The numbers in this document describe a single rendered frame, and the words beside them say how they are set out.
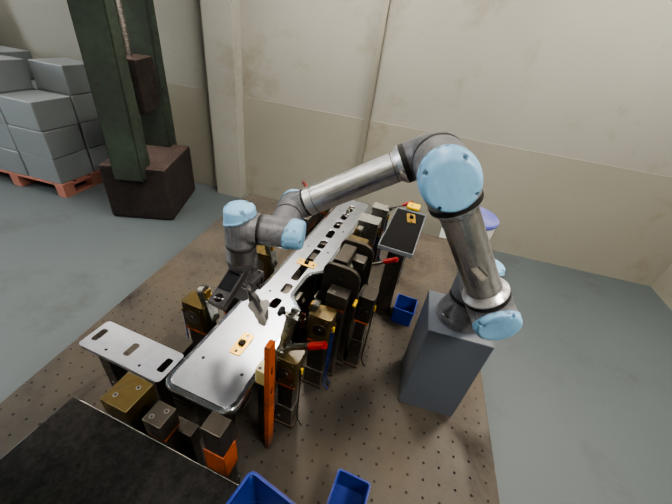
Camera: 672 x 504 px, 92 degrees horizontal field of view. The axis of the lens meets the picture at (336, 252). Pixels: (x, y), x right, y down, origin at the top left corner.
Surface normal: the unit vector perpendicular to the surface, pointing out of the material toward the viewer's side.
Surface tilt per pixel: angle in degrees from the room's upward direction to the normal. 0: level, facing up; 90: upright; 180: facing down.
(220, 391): 0
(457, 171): 84
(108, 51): 89
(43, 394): 0
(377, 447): 0
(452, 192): 84
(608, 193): 90
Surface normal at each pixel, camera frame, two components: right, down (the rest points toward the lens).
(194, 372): 0.12, -0.81
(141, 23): 0.05, 0.56
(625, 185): -0.24, 0.54
